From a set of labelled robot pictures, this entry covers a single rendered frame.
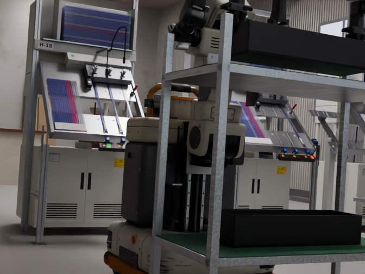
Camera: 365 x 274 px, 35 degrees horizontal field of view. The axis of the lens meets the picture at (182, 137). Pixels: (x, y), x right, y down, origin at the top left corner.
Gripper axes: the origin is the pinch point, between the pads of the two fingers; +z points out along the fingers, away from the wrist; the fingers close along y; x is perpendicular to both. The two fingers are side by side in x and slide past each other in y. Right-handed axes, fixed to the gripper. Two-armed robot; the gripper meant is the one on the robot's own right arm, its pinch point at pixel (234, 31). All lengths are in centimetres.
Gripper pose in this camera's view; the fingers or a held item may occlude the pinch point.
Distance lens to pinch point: 208.3
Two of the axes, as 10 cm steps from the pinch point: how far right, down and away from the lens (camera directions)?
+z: -0.6, 10.0, -0.4
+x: -4.6, 0.1, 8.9
